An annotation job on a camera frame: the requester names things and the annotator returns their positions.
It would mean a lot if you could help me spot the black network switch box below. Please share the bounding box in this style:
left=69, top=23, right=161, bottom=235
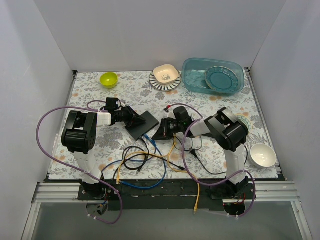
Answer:
left=124, top=111, right=159, bottom=141

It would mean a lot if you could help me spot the black looped cable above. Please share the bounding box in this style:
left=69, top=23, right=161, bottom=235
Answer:
left=122, top=137, right=187, bottom=173

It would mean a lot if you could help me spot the thin black power cable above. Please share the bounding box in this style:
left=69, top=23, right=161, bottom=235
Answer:
left=172, top=132, right=249, bottom=175

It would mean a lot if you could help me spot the yellow ethernet cable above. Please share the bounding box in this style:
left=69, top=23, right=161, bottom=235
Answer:
left=116, top=136, right=177, bottom=185
left=167, top=143, right=201, bottom=216

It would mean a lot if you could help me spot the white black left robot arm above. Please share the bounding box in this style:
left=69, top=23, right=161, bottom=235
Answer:
left=61, top=97, right=147, bottom=200

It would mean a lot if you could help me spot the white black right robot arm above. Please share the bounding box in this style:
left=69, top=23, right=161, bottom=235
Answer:
left=152, top=106, right=249, bottom=199

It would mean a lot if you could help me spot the floral patterned table mat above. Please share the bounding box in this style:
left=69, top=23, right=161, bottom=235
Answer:
left=48, top=70, right=280, bottom=180

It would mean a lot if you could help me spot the lime green plastic bowl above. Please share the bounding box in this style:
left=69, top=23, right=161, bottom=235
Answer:
left=99, top=72, right=118, bottom=89

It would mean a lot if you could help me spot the striped white blue plate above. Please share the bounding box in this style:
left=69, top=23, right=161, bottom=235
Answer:
left=148, top=71, right=182, bottom=92

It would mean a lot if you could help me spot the cream square panda bowl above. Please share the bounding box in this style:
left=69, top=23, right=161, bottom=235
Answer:
left=153, top=64, right=179, bottom=85

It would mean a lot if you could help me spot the teal transparent plastic tub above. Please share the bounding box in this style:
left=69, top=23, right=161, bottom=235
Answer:
left=181, top=58, right=245, bottom=96

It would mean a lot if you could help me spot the teal glass plate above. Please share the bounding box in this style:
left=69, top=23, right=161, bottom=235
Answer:
left=205, top=66, right=240, bottom=94

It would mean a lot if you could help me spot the patterned teal yellow small bowl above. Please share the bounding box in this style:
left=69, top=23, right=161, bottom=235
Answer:
left=236, top=114, right=253, bottom=132

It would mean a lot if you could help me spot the white ceramic bowl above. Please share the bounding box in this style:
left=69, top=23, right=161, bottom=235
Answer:
left=249, top=144, right=277, bottom=168

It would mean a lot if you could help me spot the aluminium frame rail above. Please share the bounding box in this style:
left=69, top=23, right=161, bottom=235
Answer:
left=32, top=181, right=301, bottom=203

